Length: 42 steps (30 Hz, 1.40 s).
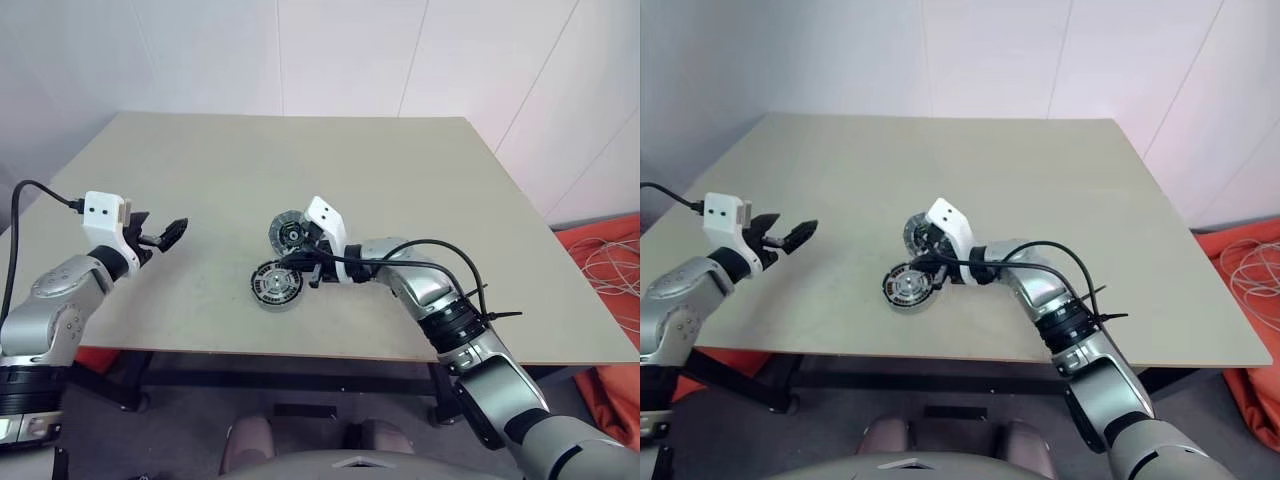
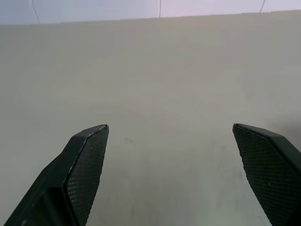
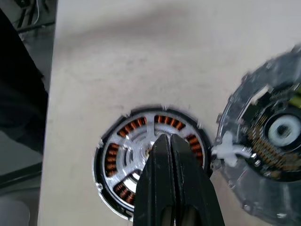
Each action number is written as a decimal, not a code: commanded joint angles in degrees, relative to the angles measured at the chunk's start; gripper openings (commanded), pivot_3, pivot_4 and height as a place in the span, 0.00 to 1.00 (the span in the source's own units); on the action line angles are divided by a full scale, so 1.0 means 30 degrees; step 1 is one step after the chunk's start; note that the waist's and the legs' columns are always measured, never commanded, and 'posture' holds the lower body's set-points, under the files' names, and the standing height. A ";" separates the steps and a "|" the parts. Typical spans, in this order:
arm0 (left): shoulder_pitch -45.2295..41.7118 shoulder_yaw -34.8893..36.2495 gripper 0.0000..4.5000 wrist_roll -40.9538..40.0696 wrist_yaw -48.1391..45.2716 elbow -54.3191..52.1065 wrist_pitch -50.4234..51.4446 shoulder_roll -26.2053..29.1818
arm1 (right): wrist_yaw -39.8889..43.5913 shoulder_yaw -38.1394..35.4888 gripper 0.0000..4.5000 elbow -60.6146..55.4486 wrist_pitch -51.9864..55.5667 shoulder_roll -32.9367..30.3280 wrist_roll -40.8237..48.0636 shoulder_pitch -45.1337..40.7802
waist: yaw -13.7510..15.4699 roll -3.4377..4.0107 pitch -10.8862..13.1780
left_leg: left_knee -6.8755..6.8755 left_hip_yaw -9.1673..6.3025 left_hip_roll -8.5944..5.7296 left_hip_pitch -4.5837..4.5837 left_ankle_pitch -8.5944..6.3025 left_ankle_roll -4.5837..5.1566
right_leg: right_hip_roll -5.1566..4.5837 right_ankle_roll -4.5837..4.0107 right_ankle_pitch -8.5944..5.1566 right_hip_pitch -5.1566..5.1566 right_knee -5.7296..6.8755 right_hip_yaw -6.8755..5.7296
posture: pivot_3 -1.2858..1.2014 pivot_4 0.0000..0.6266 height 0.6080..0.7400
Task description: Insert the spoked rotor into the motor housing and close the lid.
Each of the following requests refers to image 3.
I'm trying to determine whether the dark rounded shape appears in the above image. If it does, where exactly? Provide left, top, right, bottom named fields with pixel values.
left=0, top=194, right=32, bottom=226

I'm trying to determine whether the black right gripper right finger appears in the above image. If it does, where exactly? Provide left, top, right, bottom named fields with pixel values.
left=170, top=133, right=224, bottom=226

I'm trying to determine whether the motor stator with copper coils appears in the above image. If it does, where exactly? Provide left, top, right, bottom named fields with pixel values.
left=104, top=114, right=204, bottom=206

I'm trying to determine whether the large black rounded shape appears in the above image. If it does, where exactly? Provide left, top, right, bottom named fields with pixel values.
left=0, top=6, right=49, bottom=155

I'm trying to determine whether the silver motor cover with circuit board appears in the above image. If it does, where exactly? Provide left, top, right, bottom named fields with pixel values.
left=211, top=43, right=301, bottom=226

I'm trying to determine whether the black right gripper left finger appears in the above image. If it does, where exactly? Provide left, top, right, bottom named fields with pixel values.
left=132, top=134, right=175, bottom=226

